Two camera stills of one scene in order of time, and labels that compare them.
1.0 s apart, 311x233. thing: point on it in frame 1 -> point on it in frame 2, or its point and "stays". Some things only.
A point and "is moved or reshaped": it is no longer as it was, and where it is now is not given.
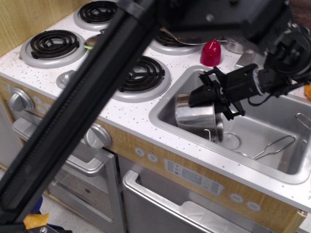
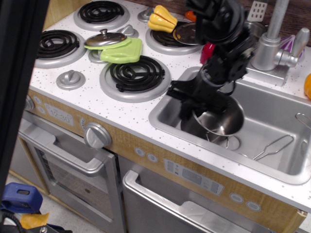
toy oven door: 90,179 stays
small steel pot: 202,121 is moved or reshaped
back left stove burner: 95,15 stays
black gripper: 228,89 -> 200,94
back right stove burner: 164,42 stays
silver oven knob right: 97,136 stays
